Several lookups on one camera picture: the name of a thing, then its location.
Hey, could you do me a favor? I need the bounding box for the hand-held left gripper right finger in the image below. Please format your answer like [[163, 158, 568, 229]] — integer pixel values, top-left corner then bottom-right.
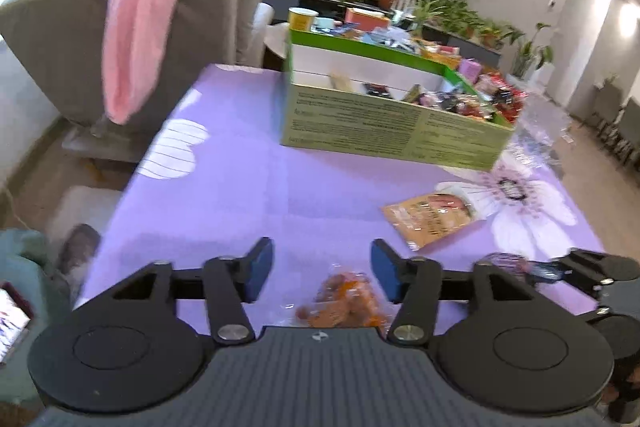
[[370, 238, 571, 347]]

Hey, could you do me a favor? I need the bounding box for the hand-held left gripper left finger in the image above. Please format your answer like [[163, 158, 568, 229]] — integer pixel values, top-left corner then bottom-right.
[[75, 237, 275, 346]]

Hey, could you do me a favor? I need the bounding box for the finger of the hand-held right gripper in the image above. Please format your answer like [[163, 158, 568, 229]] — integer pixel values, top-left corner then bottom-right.
[[582, 306, 619, 326], [527, 248, 640, 284]]

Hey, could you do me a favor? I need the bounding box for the dark purple snack packet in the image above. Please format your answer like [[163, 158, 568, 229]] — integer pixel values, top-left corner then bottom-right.
[[482, 252, 533, 280]]

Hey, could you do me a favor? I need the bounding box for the clear packet of orange snacks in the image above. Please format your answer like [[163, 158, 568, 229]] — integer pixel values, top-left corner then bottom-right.
[[294, 271, 393, 329]]

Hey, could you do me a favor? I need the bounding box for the green white cardboard box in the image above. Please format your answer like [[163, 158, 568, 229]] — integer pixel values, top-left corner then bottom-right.
[[280, 28, 516, 172]]

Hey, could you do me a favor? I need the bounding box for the heap of snacks in box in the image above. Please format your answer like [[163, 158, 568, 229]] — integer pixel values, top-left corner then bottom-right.
[[362, 79, 526, 128]]

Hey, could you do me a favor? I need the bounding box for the orange packet with face print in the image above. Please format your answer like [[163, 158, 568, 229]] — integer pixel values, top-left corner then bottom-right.
[[381, 191, 489, 251]]

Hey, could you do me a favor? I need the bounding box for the purple floral tablecloth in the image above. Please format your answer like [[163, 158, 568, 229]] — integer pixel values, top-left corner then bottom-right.
[[75, 63, 608, 343]]

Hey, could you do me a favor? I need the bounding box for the clear plastic bag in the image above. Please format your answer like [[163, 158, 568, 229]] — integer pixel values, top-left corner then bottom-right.
[[512, 89, 573, 170]]

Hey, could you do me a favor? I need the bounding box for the grey dining chair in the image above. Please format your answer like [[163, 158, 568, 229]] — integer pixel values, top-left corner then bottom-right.
[[592, 77, 621, 128], [607, 99, 640, 168]]

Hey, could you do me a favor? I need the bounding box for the grey slipper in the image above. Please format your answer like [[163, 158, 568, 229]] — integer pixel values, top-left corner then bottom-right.
[[56, 224, 102, 280]]

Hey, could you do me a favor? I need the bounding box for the purple box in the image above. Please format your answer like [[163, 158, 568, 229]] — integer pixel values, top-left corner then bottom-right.
[[457, 58, 482, 80]]

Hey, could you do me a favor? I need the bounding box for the tall leafy plant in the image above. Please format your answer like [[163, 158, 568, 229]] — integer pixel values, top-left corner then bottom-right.
[[510, 23, 555, 80]]

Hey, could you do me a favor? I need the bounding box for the round white table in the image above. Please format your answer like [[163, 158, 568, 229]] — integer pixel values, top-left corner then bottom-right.
[[263, 23, 291, 70]]

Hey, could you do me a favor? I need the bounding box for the person's green clothed leg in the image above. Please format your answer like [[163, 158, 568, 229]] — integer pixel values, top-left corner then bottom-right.
[[0, 229, 71, 408]]

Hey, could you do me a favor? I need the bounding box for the orange tissue box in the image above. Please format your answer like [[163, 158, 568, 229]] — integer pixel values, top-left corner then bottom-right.
[[345, 7, 391, 32]]

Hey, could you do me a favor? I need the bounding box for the smartphone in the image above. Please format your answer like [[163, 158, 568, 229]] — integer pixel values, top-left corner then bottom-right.
[[0, 282, 35, 364]]

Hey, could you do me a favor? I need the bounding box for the yellow can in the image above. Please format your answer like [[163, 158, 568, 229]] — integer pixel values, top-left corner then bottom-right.
[[288, 7, 320, 32]]

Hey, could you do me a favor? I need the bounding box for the glass vase with plant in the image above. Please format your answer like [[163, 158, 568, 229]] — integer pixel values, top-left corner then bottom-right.
[[412, 0, 449, 30]]

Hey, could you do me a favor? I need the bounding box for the pink cloth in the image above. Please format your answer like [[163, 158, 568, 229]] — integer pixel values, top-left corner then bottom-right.
[[101, 0, 201, 126]]

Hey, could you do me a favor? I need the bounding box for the grey sofa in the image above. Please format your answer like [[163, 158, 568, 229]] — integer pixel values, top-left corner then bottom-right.
[[0, 0, 275, 165]]

